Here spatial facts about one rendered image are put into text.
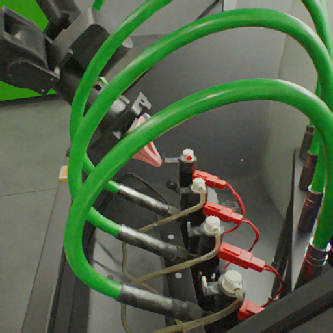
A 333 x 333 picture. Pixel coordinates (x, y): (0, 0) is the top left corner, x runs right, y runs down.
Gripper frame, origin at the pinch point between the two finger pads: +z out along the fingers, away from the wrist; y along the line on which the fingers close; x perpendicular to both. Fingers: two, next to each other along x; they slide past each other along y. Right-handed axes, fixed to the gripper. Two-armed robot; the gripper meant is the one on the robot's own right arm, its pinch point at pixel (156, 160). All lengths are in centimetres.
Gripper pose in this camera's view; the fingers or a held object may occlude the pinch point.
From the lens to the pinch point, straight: 52.0
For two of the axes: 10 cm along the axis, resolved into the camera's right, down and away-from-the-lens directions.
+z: 6.9, 6.6, 3.0
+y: 7.1, -5.4, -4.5
